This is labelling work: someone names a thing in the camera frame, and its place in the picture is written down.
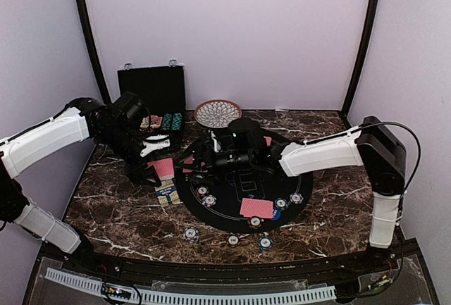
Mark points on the green chip row left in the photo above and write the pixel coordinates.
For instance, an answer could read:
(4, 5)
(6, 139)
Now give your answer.
(167, 122)

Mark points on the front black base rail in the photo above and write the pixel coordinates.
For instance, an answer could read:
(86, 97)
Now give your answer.
(334, 270)

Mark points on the white cable tray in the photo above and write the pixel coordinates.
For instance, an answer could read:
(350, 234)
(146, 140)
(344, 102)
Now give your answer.
(189, 293)

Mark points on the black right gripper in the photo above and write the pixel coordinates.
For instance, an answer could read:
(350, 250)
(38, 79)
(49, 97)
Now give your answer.
(199, 157)

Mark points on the patterned ceramic plate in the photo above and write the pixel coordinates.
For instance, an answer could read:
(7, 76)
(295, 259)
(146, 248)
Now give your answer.
(217, 113)

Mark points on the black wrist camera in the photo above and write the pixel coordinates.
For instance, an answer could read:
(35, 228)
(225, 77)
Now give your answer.
(130, 109)
(247, 134)

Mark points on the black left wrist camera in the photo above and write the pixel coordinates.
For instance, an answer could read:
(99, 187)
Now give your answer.
(130, 109)

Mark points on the red card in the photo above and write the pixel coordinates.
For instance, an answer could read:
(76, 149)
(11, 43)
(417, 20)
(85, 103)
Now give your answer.
(268, 140)

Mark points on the cards in case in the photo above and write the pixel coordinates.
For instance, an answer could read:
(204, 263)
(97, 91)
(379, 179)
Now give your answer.
(146, 126)

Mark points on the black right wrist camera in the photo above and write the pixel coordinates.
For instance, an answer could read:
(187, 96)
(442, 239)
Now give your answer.
(247, 134)

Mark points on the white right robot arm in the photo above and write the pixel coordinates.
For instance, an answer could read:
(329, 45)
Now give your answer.
(369, 150)

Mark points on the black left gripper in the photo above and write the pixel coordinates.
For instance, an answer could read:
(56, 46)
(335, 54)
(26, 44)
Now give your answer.
(139, 175)

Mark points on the black corner frame post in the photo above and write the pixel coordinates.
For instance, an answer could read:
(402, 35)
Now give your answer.
(359, 60)
(92, 50)

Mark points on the red playing card deck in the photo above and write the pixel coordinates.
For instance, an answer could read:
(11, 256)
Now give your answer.
(164, 168)

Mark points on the red cards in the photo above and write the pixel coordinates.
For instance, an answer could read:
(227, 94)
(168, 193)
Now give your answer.
(190, 165)
(260, 208)

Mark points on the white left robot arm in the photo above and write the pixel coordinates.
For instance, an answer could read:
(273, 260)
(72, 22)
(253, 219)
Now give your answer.
(115, 125)

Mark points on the green chip row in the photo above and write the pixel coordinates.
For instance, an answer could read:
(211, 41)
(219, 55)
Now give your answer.
(167, 122)
(177, 121)

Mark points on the black poker chip case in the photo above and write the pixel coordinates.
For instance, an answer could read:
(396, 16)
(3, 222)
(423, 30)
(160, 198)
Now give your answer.
(161, 88)

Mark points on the black corner frame post left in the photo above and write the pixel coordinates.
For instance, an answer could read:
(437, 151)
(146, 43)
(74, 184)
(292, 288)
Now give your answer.
(92, 50)

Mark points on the blue green chip stack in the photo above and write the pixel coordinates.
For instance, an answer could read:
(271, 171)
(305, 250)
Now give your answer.
(265, 243)

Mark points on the green chip row right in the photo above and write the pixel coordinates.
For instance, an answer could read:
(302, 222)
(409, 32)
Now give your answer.
(177, 121)

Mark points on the round black poker mat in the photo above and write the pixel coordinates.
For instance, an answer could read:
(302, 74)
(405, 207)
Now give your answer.
(230, 187)

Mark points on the brown white chip stack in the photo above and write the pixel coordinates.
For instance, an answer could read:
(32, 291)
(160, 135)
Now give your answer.
(233, 240)

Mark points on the blue small blind button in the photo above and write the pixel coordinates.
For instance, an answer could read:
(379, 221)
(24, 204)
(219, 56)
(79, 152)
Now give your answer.
(276, 214)

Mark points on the black corner frame post right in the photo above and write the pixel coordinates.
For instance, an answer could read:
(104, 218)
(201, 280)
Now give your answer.
(359, 60)

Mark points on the blue tan chip stack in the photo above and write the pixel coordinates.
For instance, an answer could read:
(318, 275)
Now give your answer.
(191, 234)

